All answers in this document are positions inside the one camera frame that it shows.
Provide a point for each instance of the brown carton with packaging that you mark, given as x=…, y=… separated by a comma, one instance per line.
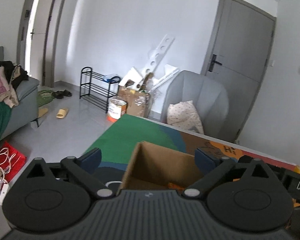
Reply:
x=134, y=90

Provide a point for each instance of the grey closed door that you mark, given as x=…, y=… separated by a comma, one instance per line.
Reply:
x=242, y=39

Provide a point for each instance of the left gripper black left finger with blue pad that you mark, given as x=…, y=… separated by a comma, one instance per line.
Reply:
x=80, y=171

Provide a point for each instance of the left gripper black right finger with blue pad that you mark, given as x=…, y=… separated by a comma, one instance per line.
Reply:
x=206, y=159

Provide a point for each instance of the black shoes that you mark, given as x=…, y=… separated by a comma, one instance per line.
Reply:
x=61, y=94

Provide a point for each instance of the black door handle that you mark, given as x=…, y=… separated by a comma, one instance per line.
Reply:
x=213, y=62

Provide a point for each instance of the orange white bucket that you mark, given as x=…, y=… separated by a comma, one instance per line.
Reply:
x=116, y=109

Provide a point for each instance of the orange snack packet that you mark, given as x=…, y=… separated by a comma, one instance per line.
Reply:
x=173, y=186

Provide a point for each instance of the brown cardboard box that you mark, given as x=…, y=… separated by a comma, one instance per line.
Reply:
x=152, y=167

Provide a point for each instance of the grey sofa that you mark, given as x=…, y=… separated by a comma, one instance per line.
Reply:
x=22, y=101

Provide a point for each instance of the yellow slipper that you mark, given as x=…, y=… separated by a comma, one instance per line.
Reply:
x=62, y=113
x=42, y=112

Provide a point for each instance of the open grey door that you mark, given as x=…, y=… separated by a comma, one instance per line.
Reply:
x=37, y=38

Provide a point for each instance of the white foam board with holes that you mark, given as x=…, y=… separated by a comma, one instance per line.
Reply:
x=157, y=55

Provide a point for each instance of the black clothes pile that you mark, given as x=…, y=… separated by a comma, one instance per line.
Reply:
x=14, y=73

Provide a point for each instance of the red shopping bag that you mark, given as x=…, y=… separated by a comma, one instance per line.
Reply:
x=11, y=162

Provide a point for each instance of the white dotted pillow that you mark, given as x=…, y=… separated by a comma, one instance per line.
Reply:
x=185, y=116

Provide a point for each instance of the green door mat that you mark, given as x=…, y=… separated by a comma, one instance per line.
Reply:
x=44, y=97

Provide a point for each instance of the colourful cartoon table mat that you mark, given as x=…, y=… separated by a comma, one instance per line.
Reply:
x=119, y=140

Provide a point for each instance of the grey armchair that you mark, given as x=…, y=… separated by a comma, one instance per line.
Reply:
x=209, y=97

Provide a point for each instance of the black metal shoe rack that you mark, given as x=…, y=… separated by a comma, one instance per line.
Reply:
x=97, y=88

